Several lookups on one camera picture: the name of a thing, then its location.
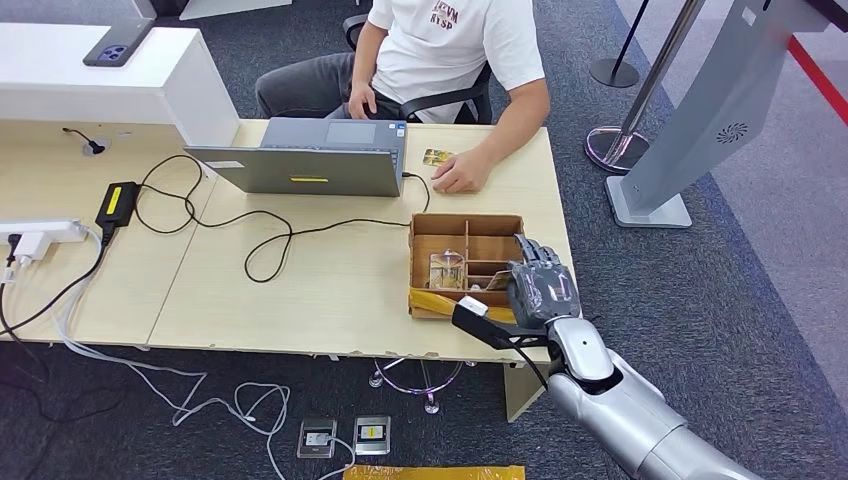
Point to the person's right hand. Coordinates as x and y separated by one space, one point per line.
363 101

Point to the person's left hand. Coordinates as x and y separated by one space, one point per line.
464 173

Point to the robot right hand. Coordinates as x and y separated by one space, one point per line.
543 291

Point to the gold ID card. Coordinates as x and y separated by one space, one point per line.
437 157

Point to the room key card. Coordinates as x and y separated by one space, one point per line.
447 270
498 281

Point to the person's left forearm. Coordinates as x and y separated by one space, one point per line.
513 129

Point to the person's right forearm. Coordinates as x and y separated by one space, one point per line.
366 56

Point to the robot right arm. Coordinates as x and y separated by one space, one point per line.
623 404

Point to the room key card in sleeve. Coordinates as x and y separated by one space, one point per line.
447 270

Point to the person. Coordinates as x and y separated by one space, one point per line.
444 46

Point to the divided cardboard box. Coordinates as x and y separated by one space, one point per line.
487 242

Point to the grey laptop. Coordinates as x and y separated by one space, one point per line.
311 173

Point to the yellow tape on box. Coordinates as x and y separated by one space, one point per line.
434 306

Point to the chrome stool base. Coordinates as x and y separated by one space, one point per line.
432 405

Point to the white board panel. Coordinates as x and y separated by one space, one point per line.
232 8

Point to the light wood desk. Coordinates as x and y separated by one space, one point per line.
331 305

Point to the yellow floor tape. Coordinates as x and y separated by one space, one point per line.
430 473

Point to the floor socket yellow label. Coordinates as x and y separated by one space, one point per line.
372 435

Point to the grey kiosk stand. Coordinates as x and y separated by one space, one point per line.
709 112

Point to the dark smartphone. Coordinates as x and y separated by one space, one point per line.
118 50

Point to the white counter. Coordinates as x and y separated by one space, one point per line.
106 86

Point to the black power brick yellow label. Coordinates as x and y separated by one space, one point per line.
118 204

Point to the floor socket with plug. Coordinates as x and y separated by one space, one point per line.
316 438

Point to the grey partition panel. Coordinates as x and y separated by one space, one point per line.
66 10

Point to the white power strip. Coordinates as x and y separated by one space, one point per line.
43 229

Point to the red floor tape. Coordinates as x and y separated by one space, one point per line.
821 79

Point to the white plug adapter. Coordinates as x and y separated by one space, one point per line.
33 247

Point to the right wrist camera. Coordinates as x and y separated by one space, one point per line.
493 331

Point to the chrome stanchion post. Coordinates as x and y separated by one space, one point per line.
616 149

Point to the black stanchion post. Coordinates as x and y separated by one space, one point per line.
613 73

